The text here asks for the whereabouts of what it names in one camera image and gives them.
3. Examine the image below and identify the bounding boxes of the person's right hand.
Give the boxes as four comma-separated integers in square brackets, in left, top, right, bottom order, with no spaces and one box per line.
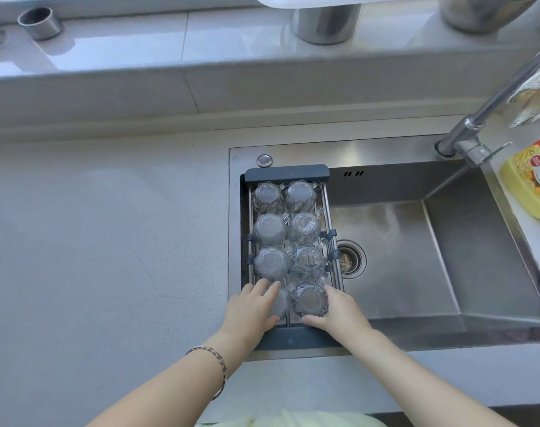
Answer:
[302,285,374,348]

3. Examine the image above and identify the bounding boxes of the person's left hand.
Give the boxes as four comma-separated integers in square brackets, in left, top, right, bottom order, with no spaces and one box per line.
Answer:
[220,278,282,353]

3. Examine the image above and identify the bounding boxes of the clear faceted glass cup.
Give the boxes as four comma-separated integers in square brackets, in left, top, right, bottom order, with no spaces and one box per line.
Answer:
[290,282,331,319]
[266,283,293,321]

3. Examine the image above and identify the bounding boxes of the person's left forearm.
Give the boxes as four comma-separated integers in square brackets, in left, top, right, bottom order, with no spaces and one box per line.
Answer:
[87,331,253,427]

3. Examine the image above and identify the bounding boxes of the person's right forearm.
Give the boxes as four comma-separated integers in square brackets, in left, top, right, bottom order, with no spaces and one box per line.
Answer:
[341,328,516,427]

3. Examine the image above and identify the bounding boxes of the rows of upturned glass cups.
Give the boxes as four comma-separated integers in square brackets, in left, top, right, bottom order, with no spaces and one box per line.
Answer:
[251,179,331,286]

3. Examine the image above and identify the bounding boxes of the sink drain strainer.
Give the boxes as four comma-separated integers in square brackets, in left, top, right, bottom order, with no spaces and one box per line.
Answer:
[334,239,368,277]

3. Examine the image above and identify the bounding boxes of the stainless steel sink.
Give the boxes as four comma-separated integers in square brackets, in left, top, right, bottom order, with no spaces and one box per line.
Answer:
[228,134,540,362]

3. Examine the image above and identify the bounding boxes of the person's pale green clothing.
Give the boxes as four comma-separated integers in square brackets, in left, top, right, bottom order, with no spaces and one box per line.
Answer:
[196,409,389,427]

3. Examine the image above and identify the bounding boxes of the grey sink drying rack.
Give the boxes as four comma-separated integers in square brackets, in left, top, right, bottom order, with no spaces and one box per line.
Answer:
[240,163,347,352]

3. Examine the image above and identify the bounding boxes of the chrome kitchen faucet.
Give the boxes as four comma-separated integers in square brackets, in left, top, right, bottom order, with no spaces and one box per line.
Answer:
[434,37,540,169]

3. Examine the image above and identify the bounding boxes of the yellow dish soap bottle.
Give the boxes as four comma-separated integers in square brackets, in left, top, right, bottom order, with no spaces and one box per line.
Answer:
[499,131,540,222]

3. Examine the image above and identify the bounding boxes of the steel cylindrical container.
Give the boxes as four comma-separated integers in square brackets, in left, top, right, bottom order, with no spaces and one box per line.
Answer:
[290,3,363,46]

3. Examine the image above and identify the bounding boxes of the crumpled plastic bag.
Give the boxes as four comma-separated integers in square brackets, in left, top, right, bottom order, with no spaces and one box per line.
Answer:
[506,55,540,129]

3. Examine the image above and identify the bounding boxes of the small steel cup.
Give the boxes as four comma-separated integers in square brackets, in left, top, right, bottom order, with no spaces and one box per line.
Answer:
[17,6,64,42]

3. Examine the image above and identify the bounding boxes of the large steel pot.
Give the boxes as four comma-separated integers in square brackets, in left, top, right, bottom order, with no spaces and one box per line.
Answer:
[438,0,540,35]

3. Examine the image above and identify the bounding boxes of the beaded string bracelet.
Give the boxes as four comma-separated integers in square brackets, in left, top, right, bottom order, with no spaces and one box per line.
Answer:
[185,346,229,401]

